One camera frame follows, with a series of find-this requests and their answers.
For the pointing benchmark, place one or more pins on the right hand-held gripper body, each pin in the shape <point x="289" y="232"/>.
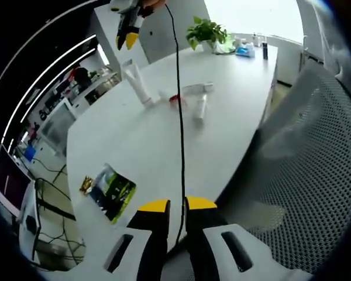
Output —
<point x="124" y="6"/>

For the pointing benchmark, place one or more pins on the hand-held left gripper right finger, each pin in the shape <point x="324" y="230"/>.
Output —
<point x="207" y="248"/>

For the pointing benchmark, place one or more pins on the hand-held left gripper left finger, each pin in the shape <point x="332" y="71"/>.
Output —
<point x="149" y="248"/>

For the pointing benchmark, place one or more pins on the white skincare tube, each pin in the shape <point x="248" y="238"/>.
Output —
<point x="136" y="82"/>

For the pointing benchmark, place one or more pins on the large white skincare bottle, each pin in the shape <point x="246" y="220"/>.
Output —
<point x="175" y="100"/>

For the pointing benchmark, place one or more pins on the white pump bottle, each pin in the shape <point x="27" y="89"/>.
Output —
<point x="255" y="38"/>

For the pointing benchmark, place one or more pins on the black slim bottle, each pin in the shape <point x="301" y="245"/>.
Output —
<point x="265" y="51"/>

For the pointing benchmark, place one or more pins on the person's right hand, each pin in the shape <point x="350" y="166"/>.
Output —
<point x="152" y="6"/>

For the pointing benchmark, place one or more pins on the green black packet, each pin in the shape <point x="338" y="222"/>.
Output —
<point x="114" y="190"/>

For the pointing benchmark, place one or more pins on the green potted plant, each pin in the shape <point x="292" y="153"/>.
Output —
<point x="206" y="30"/>

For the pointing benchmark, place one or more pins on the gold foil packet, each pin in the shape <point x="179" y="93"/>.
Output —
<point x="86" y="184"/>

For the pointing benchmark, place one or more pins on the white green plastic bag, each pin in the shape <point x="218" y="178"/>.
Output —
<point x="223" y="48"/>

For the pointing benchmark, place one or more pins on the blue tissue pack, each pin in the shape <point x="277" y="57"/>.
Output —
<point x="245" y="51"/>

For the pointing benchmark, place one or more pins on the white framed panel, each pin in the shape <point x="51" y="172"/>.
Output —
<point x="58" y="128"/>

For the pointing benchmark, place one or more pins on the grey mesh office chair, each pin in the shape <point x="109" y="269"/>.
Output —
<point x="310" y="190"/>

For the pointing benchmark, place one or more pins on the black computer mouse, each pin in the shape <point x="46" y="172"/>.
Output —
<point x="31" y="223"/>

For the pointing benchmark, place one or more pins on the blue box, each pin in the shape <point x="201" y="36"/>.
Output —
<point x="30" y="152"/>

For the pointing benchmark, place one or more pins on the computer monitor purple screen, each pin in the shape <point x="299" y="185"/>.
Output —
<point x="11" y="181"/>

